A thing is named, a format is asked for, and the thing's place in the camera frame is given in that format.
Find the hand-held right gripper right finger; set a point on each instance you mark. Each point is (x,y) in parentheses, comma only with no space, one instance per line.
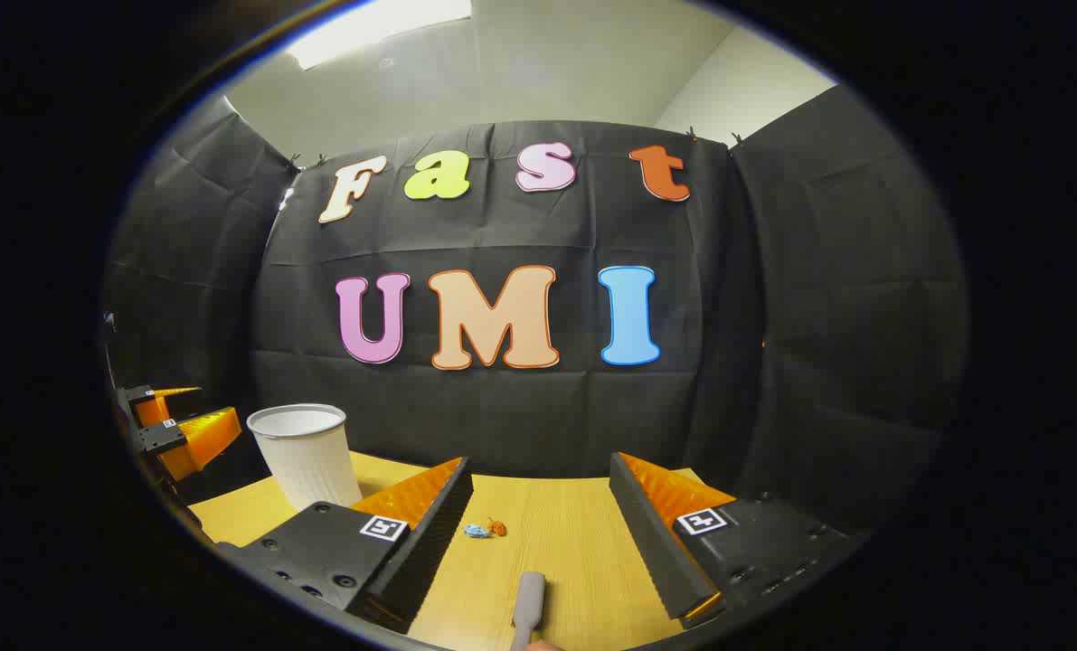
(660,542)

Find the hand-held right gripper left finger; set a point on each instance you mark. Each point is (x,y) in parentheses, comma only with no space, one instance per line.
(416,551)

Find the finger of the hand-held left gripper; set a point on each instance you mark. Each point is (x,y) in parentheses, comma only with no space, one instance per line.
(199,438)
(154,407)

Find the blue paper scrap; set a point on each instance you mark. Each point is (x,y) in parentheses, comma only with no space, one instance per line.
(475,531)

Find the orange paper scrap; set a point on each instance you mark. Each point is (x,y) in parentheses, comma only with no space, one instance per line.
(497,526)

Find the white ribbed garbage bin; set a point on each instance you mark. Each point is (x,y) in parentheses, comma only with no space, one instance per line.
(307,461)

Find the small grey broom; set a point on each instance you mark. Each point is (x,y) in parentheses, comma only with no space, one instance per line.
(529,601)

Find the yellow wooden desktop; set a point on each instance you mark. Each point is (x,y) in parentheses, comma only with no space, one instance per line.
(561,542)

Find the ceiling light panel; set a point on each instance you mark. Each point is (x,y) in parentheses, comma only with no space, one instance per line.
(375,27)

